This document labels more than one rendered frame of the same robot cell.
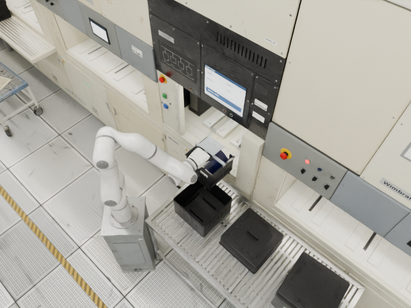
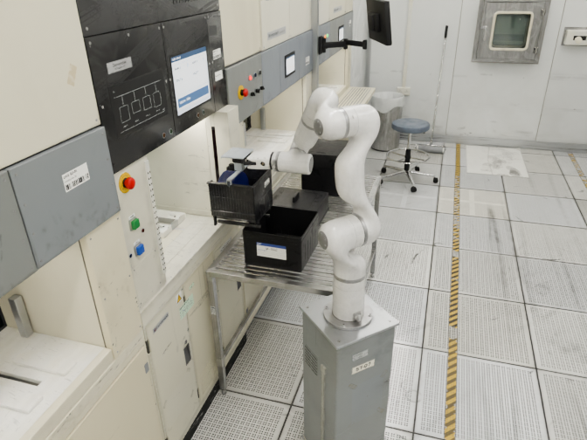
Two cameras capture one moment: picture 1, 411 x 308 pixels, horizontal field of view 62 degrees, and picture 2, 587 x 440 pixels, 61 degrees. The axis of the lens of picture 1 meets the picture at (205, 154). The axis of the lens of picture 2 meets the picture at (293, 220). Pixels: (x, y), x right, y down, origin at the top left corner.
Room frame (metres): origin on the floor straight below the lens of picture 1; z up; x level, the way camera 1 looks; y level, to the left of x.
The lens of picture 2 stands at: (1.83, 1.86, 1.97)
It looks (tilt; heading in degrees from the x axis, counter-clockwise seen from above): 27 degrees down; 246
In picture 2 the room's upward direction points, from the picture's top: 1 degrees counter-clockwise
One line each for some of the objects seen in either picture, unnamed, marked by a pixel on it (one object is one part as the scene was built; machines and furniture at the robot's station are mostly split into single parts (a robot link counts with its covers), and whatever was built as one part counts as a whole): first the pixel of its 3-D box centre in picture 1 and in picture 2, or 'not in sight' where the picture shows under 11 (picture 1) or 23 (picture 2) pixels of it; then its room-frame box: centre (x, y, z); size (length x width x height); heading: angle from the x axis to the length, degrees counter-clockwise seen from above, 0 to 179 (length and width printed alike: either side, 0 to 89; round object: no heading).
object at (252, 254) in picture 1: (251, 238); (295, 205); (0.86, -0.30, 0.83); 0.29 x 0.29 x 0.13; 47
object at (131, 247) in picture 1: (132, 238); (345, 386); (1.03, 0.54, 0.38); 0.28 x 0.28 x 0.76; 4
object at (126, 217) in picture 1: (120, 209); (348, 294); (1.03, 0.54, 0.85); 0.19 x 0.19 x 0.18
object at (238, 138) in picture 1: (249, 141); (155, 221); (1.58, -0.32, 0.89); 0.22 x 0.21 x 0.04; 139
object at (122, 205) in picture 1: (114, 188); (342, 248); (1.06, 0.55, 1.07); 0.19 x 0.12 x 0.24; 4
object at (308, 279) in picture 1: (307, 293); (328, 167); (0.51, -0.59, 0.89); 0.29 x 0.29 x 0.25; 52
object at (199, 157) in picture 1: (197, 158); (262, 160); (1.16, 0.04, 1.25); 0.11 x 0.10 x 0.07; 138
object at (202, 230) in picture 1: (202, 205); (281, 237); (1.07, 0.01, 0.85); 0.28 x 0.28 x 0.17; 47
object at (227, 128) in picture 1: (221, 122); not in sight; (1.76, -0.12, 0.89); 0.22 x 0.21 x 0.04; 139
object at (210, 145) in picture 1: (210, 161); (241, 187); (1.24, -0.03, 1.11); 0.24 x 0.20 x 0.32; 48
